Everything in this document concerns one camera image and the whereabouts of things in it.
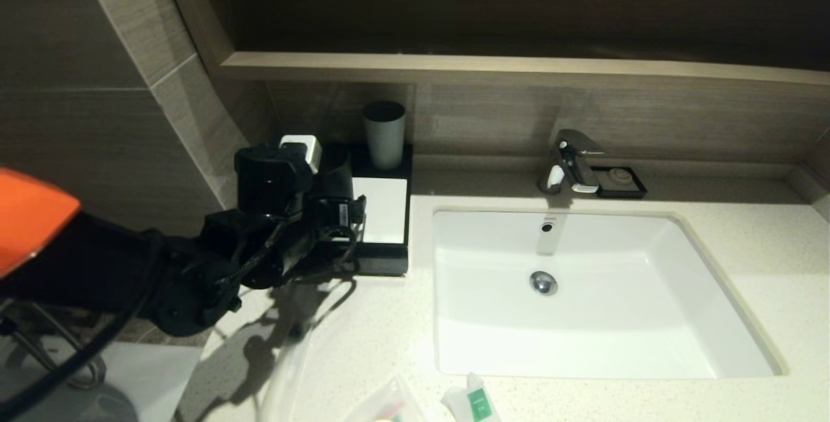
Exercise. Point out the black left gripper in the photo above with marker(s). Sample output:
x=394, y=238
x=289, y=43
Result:
x=272, y=179

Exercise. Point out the black cup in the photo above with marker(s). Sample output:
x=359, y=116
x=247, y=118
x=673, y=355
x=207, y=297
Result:
x=337, y=172

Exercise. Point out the orange and black left arm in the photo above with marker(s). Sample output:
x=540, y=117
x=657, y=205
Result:
x=117, y=260

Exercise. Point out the black box with white lid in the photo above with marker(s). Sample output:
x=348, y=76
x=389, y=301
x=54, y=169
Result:
x=386, y=214

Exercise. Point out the grey cup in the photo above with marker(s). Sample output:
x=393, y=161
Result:
x=385, y=142

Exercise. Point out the toothbrush in clear packet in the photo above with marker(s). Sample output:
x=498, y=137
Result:
x=285, y=383

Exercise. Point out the clear plastic packet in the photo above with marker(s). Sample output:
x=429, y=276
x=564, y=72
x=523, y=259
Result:
x=389, y=407

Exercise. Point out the chrome drain stopper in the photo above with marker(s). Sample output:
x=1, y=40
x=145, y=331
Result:
x=543, y=283

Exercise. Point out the chrome faucet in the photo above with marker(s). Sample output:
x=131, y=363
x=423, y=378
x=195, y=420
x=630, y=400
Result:
x=574, y=161

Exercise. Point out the black soap dish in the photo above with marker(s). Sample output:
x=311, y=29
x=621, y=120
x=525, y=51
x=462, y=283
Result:
x=600, y=192

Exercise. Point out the round grey soap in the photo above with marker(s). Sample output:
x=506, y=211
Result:
x=619, y=179

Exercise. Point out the white sink basin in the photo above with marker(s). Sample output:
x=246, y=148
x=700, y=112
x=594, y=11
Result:
x=616, y=318

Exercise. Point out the wooden wall shelf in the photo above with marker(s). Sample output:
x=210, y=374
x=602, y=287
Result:
x=519, y=69

